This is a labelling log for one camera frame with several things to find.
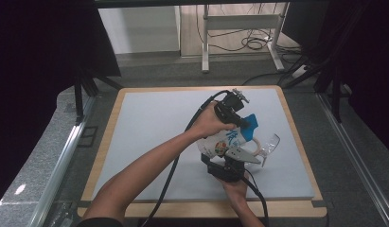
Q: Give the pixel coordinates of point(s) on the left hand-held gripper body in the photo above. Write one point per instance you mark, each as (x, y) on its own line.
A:
(230, 108)

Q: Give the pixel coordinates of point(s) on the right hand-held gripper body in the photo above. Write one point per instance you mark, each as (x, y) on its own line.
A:
(226, 168)

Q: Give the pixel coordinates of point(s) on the white and blue powder bag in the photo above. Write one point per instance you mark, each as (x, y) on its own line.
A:
(219, 143)

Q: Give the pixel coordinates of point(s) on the person's right hand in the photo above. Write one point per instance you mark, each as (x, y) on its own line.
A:
(238, 190)

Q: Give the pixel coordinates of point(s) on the person's left hand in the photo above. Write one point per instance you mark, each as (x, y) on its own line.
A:
(206, 123)

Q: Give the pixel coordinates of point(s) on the wooden table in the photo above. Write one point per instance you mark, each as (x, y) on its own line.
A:
(182, 209)

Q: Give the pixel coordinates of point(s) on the white power strip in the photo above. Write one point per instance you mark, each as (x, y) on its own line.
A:
(298, 72)

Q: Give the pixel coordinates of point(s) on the white table mat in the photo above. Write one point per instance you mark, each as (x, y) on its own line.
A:
(151, 126)

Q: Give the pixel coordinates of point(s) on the black metal stand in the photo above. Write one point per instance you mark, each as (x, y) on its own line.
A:
(78, 94)
(335, 94)

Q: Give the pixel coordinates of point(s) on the white panel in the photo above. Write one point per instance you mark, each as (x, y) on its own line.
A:
(138, 30)

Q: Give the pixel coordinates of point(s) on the black curtain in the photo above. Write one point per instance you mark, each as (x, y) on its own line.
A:
(31, 63)
(372, 63)

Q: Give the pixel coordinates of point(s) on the white metal desk frame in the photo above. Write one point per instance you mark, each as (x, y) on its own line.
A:
(239, 22)

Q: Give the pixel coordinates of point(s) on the black floor bracket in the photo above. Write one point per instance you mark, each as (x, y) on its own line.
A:
(87, 136)

